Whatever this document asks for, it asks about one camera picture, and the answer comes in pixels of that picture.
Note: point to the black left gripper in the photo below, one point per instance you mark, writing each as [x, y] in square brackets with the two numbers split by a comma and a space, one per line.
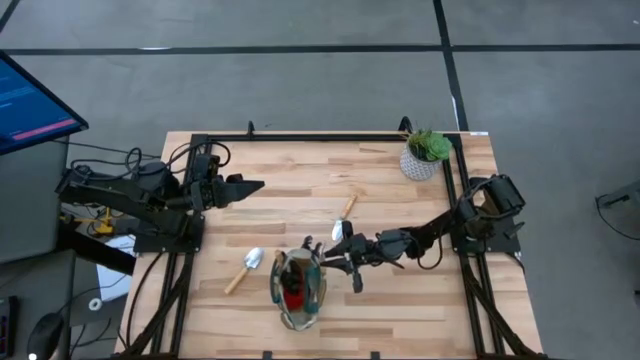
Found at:
[210, 192]

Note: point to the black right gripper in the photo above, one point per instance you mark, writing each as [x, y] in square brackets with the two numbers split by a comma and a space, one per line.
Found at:
[372, 250]

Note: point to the green beige gardening bag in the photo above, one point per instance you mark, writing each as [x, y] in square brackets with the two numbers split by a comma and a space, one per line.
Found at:
[300, 322]

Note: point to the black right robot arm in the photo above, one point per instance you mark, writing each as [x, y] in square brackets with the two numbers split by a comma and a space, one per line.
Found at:
[440, 225]

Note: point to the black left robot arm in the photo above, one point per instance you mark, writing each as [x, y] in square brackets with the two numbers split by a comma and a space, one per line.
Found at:
[125, 190]

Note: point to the red fabric item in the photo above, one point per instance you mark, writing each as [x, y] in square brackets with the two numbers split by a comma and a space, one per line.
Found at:
[294, 301]

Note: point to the succulent in white pot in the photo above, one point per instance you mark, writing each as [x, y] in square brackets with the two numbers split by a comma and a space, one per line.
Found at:
[417, 167]

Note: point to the white paper sheets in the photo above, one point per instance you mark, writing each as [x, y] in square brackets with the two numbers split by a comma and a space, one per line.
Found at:
[112, 280]

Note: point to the white tape roll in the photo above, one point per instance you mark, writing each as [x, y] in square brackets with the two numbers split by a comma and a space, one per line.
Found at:
[90, 304]

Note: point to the grey cabinet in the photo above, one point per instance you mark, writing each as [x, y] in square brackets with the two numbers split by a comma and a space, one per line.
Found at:
[30, 200]

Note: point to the computer monitor blue screen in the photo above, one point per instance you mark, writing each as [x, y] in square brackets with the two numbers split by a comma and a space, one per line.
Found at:
[30, 110]

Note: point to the black computer mouse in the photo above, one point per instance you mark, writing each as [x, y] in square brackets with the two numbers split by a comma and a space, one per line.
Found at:
[45, 337]

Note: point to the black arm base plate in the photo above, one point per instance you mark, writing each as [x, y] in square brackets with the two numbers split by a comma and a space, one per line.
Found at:
[500, 245]
[160, 245]

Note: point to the black metal table frame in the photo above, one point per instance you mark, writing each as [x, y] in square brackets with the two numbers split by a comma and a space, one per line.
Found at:
[325, 137]

